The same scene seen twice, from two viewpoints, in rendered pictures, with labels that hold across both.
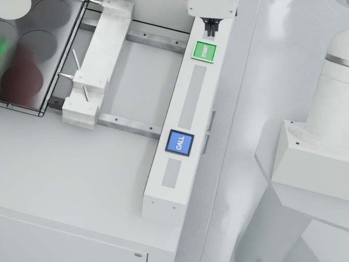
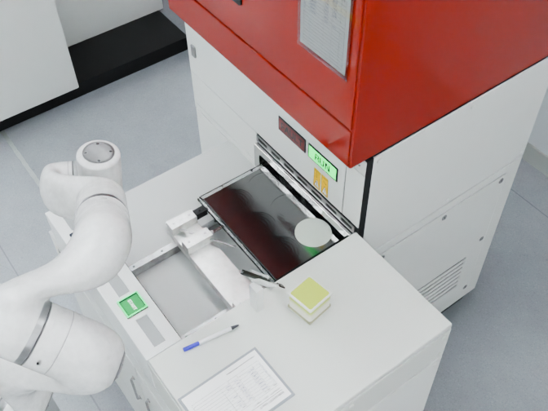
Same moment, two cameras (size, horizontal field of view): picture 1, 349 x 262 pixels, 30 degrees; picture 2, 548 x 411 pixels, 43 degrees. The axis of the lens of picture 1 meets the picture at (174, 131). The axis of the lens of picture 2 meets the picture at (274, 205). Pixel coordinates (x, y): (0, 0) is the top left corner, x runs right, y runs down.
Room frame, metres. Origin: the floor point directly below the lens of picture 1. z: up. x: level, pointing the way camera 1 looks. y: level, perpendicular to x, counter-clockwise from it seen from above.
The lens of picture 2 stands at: (1.87, -0.40, 2.40)
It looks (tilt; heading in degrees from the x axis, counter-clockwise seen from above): 49 degrees down; 138
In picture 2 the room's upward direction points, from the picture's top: 1 degrees counter-clockwise
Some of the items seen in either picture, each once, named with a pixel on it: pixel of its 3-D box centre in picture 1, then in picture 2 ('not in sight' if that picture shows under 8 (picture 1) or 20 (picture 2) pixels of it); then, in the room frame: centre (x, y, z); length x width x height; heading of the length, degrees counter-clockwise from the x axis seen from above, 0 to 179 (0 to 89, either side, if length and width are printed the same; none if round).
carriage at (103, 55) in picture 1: (99, 63); (214, 265); (0.93, 0.21, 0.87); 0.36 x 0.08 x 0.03; 174
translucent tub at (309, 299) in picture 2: not in sight; (309, 300); (1.24, 0.26, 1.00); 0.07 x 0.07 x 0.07; 2
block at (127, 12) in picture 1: (118, 7); (249, 301); (1.09, 0.20, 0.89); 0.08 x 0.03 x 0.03; 84
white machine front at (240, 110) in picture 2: not in sight; (267, 128); (0.76, 0.57, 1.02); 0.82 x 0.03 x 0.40; 174
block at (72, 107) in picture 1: (80, 108); (182, 222); (0.77, 0.23, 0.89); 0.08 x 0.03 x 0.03; 84
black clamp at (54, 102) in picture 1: (56, 102); (200, 212); (0.78, 0.29, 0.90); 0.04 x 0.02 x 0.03; 84
